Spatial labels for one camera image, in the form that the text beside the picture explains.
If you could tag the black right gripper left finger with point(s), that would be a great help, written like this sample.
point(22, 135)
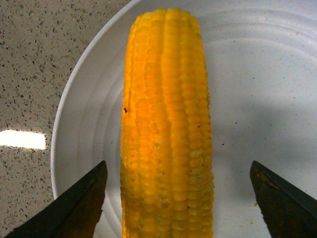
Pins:
point(74, 214)

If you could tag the yellow corn cob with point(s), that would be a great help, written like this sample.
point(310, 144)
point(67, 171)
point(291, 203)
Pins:
point(166, 178)

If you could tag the light blue plastic plate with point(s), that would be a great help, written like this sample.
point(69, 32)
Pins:
point(262, 68)

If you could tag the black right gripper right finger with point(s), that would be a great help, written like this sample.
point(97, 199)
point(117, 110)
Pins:
point(287, 211)

